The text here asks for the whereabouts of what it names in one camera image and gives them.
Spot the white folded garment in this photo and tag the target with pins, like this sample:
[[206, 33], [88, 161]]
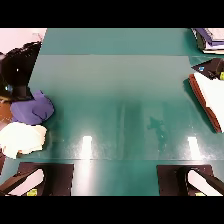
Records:
[[217, 33], [213, 93]]

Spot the purple T-shirt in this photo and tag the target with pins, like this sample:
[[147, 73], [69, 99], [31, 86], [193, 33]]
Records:
[[31, 110]]

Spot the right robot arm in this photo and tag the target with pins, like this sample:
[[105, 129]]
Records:
[[170, 180]]

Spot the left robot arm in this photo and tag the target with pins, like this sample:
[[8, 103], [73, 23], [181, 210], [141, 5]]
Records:
[[20, 66]]

